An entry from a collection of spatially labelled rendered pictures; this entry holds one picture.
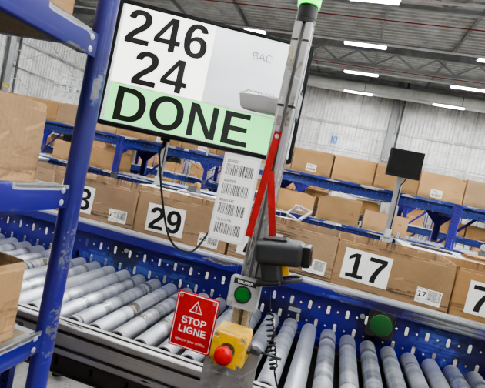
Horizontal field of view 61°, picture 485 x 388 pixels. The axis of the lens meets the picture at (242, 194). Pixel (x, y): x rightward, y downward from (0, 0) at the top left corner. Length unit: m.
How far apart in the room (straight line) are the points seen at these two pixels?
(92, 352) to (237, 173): 0.57
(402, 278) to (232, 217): 0.78
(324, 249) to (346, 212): 4.27
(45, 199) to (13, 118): 0.10
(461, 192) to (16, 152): 5.91
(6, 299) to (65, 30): 0.33
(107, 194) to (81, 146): 1.17
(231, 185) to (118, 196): 0.88
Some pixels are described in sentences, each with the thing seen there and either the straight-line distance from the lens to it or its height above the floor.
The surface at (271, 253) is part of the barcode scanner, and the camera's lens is 0.84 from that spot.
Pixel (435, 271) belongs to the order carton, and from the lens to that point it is 1.54.
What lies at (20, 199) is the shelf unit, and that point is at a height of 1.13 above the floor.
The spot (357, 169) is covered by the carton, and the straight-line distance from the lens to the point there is 6.03.
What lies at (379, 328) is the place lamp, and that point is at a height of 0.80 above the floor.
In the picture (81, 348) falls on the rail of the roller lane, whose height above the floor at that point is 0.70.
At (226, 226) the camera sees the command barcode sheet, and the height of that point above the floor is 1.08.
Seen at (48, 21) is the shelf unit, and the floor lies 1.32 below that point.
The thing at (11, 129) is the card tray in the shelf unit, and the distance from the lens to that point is 0.55.
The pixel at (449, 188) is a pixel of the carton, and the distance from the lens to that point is 6.16.
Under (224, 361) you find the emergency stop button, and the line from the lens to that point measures 0.88.
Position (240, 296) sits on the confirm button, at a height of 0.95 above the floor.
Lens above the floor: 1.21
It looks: 3 degrees down
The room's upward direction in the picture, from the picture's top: 12 degrees clockwise
